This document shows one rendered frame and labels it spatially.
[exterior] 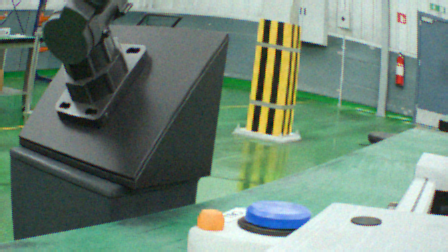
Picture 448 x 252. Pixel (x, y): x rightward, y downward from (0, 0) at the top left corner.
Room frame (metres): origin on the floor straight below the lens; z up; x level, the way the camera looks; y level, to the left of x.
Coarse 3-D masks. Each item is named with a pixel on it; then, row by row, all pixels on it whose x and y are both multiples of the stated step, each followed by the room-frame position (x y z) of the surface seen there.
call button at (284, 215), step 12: (252, 204) 0.43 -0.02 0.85; (264, 204) 0.43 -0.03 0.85; (276, 204) 0.43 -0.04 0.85; (288, 204) 0.43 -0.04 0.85; (252, 216) 0.41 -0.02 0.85; (264, 216) 0.41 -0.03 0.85; (276, 216) 0.41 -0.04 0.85; (288, 216) 0.41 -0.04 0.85; (300, 216) 0.41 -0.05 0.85; (288, 228) 0.41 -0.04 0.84
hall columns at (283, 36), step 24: (264, 0) 6.97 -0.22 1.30; (288, 0) 6.86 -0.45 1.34; (264, 24) 6.94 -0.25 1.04; (288, 24) 6.83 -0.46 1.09; (264, 48) 6.93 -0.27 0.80; (288, 48) 6.83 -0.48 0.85; (264, 72) 6.92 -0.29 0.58; (288, 72) 6.88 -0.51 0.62; (264, 96) 6.91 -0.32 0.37; (288, 96) 6.94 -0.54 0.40; (264, 120) 6.89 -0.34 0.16; (288, 120) 7.01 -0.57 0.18
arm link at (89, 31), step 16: (80, 0) 0.69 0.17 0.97; (96, 0) 0.69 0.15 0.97; (112, 0) 0.72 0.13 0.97; (128, 0) 0.79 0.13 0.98; (64, 16) 0.70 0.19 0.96; (80, 16) 0.69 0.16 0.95; (96, 16) 0.72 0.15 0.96; (48, 32) 0.73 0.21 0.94; (64, 32) 0.72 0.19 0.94; (80, 32) 0.71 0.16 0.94; (96, 32) 0.73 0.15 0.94; (48, 48) 0.75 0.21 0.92; (64, 48) 0.74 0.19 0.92; (80, 48) 0.73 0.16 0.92
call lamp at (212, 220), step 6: (204, 210) 0.41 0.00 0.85; (210, 210) 0.41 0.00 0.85; (216, 210) 0.41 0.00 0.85; (198, 216) 0.41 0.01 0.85; (204, 216) 0.40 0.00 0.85; (210, 216) 0.40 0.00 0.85; (216, 216) 0.40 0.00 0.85; (222, 216) 0.41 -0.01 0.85; (198, 222) 0.41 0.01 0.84; (204, 222) 0.40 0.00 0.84; (210, 222) 0.40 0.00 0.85; (216, 222) 0.40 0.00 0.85; (222, 222) 0.41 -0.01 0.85; (204, 228) 0.40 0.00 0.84; (210, 228) 0.40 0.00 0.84; (216, 228) 0.40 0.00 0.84; (222, 228) 0.41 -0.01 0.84
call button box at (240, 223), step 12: (228, 216) 0.44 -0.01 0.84; (240, 216) 0.45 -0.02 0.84; (192, 228) 0.41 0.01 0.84; (228, 228) 0.41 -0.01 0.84; (240, 228) 0.42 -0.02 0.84; (252, 228) 0.41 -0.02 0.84; (264, 228) 0.41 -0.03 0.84; (276, 228) 0.41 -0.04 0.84; (192, 240) 0.40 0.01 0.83; (204, 240) 0.40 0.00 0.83; (216, 240) 0.40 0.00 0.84; (228, 240) 0.39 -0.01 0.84; (240, 240) 0.39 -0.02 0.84; (252, 240) 0.39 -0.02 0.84; (264, 240) 0.39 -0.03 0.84; (276, 240) 0.39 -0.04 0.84
